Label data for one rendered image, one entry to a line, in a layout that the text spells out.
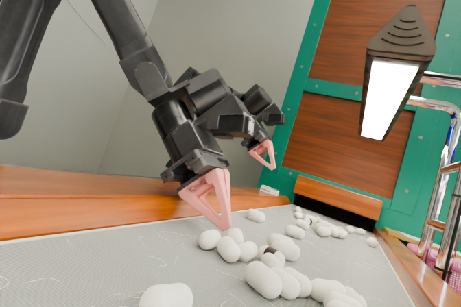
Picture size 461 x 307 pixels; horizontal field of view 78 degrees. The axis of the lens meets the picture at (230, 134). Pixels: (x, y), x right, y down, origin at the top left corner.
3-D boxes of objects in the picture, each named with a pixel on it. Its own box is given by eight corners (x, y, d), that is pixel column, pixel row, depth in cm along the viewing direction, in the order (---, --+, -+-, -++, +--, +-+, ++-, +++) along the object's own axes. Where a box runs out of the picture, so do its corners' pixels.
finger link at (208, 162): (253, 215, 39) (222, 158, 43) (234, 218, 33) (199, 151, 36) (215, 238, 41) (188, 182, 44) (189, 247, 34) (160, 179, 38)
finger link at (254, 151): (287, 164, 81) (270, 137, 85) (282, 161, 75) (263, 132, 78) (267, 176, 83) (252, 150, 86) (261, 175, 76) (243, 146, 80)
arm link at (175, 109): (210, 135, 46) (192, 103, 49) (203, 120, 41) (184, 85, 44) (172, 155, 46) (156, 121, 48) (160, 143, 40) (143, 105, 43)
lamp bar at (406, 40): (365, 49, 39) (379, 1, 40) (357, 136, 95) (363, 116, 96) (434, 57, 36) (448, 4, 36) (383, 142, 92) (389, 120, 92)
